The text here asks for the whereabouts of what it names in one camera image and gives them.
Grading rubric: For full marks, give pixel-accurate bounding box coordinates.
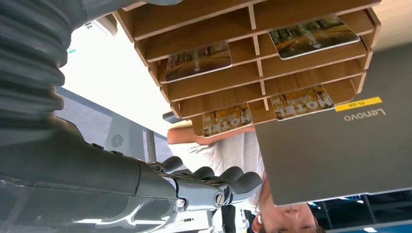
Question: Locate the grey laptop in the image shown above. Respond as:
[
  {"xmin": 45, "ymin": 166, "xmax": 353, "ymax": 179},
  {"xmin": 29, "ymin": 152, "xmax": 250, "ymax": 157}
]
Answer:
[{"xmin": 254, "ymin": 43, "xmax": 412, "ymax": 207}]

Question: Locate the yellow motel key card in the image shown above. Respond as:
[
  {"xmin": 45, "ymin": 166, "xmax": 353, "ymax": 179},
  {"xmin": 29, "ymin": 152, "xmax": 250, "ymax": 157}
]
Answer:
[
  {"xmin": 202, "ymin": 102, "xmax": 254, "ymax": 138},
  {"xmin": 270, "ymin": 84, "xmax": 336, "ymax": 122}
]

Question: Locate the person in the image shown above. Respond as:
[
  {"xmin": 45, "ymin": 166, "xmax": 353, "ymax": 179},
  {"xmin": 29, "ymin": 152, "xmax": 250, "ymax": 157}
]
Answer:
[{"xmin": 167, "ymin": 125, "xmax": 326, "ymax": 233}]

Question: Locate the chrome stanchion post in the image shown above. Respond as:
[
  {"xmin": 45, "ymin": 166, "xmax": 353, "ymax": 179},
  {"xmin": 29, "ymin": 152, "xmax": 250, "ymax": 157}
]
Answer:
[{"xmin": 145, "ymin": 128, "xmax": 159, "ymax": 163}]

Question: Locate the wooden card slot rack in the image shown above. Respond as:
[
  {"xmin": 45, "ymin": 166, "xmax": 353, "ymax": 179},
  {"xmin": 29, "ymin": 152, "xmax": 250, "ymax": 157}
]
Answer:
[{"xmin": 112, "ymin": 0, "xmax": 382, "ymax": 138}]

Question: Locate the grey kiosk stand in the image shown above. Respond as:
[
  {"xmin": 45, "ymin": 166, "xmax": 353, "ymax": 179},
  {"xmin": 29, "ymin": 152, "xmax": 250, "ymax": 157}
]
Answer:
[{"xmin": 103, "ymin": 112, "xmax": 154, "ymax": 163}]

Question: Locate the white ID card reader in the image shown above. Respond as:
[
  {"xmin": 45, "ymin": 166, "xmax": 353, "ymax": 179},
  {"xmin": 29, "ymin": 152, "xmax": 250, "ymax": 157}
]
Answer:
[{"xmin": 64, "ymin": 14, "xmax": 119, "ymax": 57}]

